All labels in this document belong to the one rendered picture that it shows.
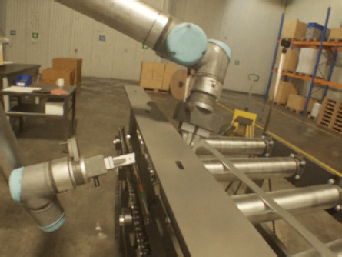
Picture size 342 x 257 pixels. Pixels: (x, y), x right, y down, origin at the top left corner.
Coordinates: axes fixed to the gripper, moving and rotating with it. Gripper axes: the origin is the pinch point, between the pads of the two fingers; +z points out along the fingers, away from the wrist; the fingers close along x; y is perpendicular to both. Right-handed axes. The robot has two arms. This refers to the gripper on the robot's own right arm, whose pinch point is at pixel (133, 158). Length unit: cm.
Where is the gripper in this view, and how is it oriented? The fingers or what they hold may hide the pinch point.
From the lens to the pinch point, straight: 63.2
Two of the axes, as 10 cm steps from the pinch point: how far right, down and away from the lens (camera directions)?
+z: 9.2, -2.1, 3.4
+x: 3.0, -2.2, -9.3
